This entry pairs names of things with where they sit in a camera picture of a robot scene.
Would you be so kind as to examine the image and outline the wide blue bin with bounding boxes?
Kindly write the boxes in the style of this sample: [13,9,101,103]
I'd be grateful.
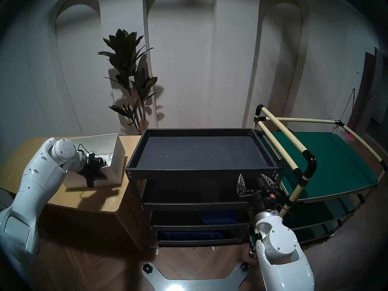
[162,231,225,241]

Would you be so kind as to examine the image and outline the tall green potted plant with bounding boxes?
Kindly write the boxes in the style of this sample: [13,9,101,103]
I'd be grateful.
[97,29,159,135]

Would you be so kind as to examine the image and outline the dark grey door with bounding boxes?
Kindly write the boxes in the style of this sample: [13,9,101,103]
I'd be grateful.
[356,47,388,139]

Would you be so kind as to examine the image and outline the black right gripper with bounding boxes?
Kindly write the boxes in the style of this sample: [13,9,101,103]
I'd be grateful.
[238,173,284,213]

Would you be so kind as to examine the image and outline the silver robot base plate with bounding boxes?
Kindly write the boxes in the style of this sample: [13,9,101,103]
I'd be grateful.
[142,262,249,291]

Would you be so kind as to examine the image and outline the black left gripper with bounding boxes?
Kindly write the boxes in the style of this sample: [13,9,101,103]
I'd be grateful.
[79,153,108,188]

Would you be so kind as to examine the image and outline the small blue bin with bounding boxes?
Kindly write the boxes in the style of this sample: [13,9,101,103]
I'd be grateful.
[201,210,237,225]

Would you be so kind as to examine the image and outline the light wooden table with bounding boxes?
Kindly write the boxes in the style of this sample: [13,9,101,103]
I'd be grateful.
[0,135,143,251]

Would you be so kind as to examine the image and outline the black metal shelf cart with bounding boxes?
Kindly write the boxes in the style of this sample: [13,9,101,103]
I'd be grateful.
[125,129,285,248]

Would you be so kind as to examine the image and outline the green cart with cream pipes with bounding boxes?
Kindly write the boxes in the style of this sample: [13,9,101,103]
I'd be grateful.
[253,105,388,244]

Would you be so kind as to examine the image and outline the white storage box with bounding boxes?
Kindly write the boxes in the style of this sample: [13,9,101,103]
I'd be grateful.
[62,133,126,189]

